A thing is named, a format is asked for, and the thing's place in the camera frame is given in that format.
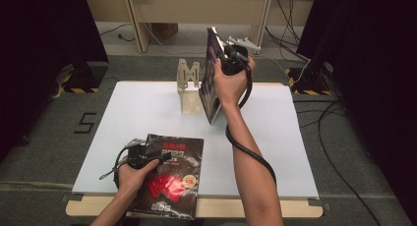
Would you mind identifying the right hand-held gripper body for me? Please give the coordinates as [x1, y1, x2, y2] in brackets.
[221, 35, 262, 77]

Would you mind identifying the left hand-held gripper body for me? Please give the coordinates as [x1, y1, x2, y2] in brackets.
[126, 139, 155, 170]

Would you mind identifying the dark brown glossy magazine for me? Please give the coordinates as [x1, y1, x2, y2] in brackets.
[126, 133, 205, 220]

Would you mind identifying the purple magazine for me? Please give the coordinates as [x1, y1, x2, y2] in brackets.
[198, 26, 227, 126]

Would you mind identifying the beige expandable book stand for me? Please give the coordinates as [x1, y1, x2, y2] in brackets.
[176, 58, 206, 116]

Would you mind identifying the person's left hand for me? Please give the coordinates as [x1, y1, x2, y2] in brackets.
[116, 159, 160, 196]

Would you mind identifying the person's right hand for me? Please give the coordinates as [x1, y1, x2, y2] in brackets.
[212, 56, 256, 106]

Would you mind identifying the white table cover sheet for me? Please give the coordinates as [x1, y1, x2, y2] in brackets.
[72, 81, 320, 199]

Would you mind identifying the beige wooden desk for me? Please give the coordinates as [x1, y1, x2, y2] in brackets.
[82, 0, 319, 56]

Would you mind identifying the black hazard striped stand base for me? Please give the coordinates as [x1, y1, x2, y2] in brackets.
[60, 62, 109, 94]
[284, 60, 338, 96]

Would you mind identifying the grey floor tape piece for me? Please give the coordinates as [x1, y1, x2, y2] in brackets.
[308, 198, 332, 211]
[60, 193, 84, 203]

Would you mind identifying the black curtain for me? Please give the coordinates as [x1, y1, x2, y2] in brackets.
[0, 0, 109, 161]
[296, 0, 417, 225]

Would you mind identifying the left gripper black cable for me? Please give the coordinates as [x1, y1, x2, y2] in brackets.
[112, 146, 130, 190]

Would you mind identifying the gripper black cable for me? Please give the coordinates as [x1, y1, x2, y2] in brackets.
[112, 146, 130, 190]
[225, 57, 277, 186]

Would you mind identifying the black cable tie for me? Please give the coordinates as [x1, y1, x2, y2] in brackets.
[98, 168, 118, 181]

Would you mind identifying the black socket cable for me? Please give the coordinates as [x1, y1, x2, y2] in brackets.
[276, 0, 302, 46]

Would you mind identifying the white cable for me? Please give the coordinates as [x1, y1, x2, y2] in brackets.
[294, 57, 313, 86]
[48, 64, 77, 101]

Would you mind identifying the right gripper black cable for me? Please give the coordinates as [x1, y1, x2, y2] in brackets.
[225, 57, 277, 186]

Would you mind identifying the black floor cable with plug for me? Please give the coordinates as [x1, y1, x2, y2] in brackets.
[97, 22, 136, 43]

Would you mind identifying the long black floor cable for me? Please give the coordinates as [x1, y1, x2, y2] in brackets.
[317, 99, 385, 226]

